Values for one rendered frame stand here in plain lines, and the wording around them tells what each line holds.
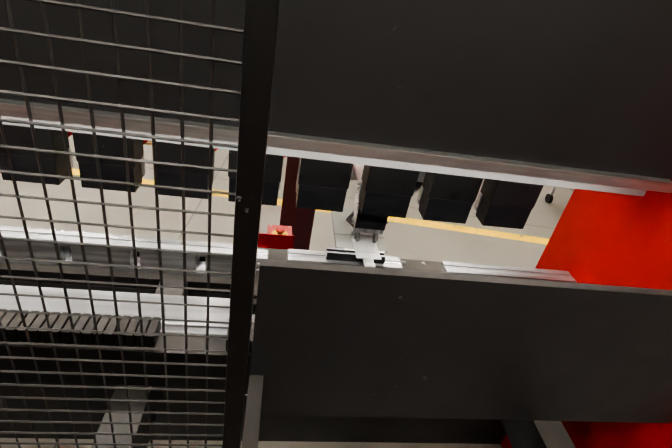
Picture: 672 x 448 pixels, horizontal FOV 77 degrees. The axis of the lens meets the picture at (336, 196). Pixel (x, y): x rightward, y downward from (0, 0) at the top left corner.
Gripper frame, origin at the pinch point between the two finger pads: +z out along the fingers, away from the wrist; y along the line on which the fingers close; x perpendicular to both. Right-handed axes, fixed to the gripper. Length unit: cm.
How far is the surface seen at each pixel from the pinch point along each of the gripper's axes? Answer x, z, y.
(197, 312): -24, 26, -50
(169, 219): 180, -19, -106
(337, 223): 9.7, -5.1, -8.8
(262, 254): -7.7, 9.0, -34.6
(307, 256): -0.9, 8.2, -19.9
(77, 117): -52, -14, -75
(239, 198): -102, 8, -36
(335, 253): -3.8, 6.7, -11.0
